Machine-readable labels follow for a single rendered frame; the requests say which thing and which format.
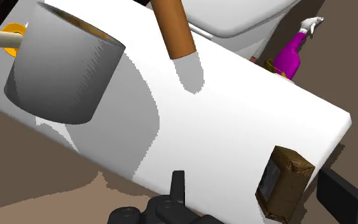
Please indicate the brown cardboard tube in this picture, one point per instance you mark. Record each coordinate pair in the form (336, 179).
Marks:
(174, 28)

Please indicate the brown wrapped box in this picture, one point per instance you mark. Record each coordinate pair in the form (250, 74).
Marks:
(287, 186)

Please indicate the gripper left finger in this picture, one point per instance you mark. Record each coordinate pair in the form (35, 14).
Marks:
(177, 189)

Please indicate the white toilet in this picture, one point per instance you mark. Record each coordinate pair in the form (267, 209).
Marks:
(228, 124)

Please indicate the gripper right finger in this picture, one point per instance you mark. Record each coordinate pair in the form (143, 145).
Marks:
(346, 198)

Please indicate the grey toilet paper roll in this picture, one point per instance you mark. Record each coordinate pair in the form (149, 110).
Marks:
(61, 77)

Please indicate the magenta spray bottle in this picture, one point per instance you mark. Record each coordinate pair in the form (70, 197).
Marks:
(288, 59)

